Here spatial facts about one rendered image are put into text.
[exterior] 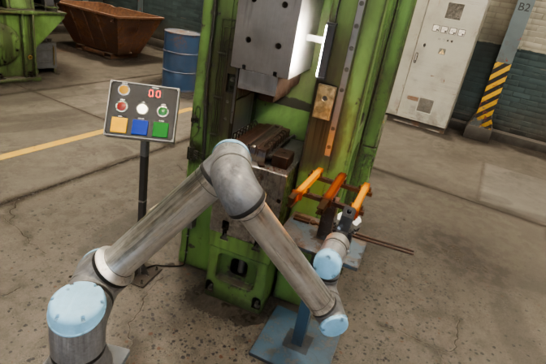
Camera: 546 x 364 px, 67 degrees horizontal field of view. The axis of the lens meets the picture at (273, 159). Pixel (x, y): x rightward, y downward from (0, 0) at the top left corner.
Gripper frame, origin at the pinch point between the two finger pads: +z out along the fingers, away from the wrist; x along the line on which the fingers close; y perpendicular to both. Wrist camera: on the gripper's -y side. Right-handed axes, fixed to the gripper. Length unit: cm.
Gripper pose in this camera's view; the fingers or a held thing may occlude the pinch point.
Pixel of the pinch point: (351, 214)
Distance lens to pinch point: 170.2
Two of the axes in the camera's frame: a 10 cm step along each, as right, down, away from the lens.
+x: 9.1, 2.8, -3.0
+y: -1.6, 9.1, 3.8
